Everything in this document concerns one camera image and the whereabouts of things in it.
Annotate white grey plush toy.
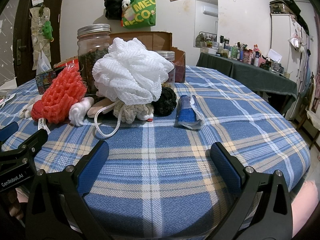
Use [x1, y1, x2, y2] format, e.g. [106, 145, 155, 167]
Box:
[18, 95, 42, 119]

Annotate white cotton roll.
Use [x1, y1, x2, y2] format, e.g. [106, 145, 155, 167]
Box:
[68, 97, 94, 127]

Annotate cream crocheted item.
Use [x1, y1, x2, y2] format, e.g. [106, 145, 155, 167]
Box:
[113, 102, 154, 124]

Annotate black scrunchie ball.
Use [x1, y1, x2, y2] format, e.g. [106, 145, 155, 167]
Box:
[151, 86, 177, 116]

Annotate red knitted plush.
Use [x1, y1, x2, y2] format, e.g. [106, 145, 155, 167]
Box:
[31, 100, 43, 122]

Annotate round beige powder puff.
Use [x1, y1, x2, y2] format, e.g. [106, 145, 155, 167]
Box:
[87, 98, 113, 118]

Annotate person's left hand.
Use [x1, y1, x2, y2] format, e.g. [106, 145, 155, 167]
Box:
[8, 188, 28, 228]

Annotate colourful printed gift box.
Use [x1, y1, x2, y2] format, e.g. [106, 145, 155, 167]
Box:
[35, 67, 64, 95]

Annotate white plastic bag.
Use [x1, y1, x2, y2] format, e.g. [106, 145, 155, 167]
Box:
[36, 51, 52, 75]

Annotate blue plaid tablecloth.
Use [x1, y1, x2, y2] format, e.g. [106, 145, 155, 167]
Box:
[0, 65, 311, 239]

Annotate green plush on door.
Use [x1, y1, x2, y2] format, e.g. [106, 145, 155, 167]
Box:
[42, 21, 54, 42]

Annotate large glass jar dark contents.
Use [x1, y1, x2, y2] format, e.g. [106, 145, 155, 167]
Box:
[77, 23, 111, 97]

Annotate dark green covered table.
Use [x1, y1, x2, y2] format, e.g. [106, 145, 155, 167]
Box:
[196, 53, 298, 114]

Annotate dark wooden door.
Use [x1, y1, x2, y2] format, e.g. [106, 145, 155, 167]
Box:
[12, 0, 62, 86]

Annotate small glass jar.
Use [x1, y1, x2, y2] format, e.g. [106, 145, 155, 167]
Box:
[156, 50, 176, 89]

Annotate red cardboard box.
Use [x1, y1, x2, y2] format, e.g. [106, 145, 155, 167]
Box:
[53, 31, 187, 84]

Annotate green tote bag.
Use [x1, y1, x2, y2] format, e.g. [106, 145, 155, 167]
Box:
[121, 0, 156, 29]

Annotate white wardrobe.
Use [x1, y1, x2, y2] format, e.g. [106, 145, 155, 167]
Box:
[271, 14, 309, 120]

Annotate suitcase on wardrobe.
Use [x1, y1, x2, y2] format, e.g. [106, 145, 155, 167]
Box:
[270, 0, 295, 15]

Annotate black bag on wall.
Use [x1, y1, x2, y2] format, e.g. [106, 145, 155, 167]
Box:
[104, 0, 123, 20]

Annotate wall mirror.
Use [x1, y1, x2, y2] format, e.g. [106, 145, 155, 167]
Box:
[194, 0, 219, 48]

